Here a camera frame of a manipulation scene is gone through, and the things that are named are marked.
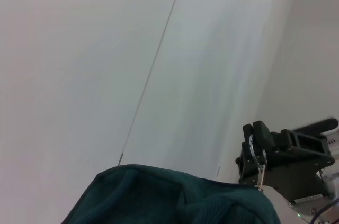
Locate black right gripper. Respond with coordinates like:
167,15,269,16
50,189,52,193
235,120,336,205

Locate dark teal insulated lunch bag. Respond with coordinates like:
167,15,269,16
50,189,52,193
61,133,282,224

